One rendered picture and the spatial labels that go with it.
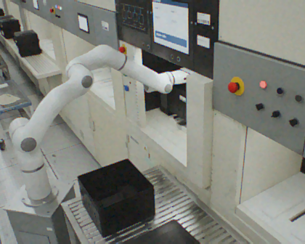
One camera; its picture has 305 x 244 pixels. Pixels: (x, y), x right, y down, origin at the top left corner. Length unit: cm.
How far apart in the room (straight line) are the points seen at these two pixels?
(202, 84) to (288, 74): 39
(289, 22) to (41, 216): 139
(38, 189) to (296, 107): 127
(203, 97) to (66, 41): 222
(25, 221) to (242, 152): 114
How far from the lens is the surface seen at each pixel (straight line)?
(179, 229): 143
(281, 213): 154
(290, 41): 109
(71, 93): 160
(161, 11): 159
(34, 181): 177
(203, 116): 139
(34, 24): 483
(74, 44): 341
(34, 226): 186
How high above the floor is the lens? 189
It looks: 27 degrees down
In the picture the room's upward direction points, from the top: 3 degrees counter-clockwise
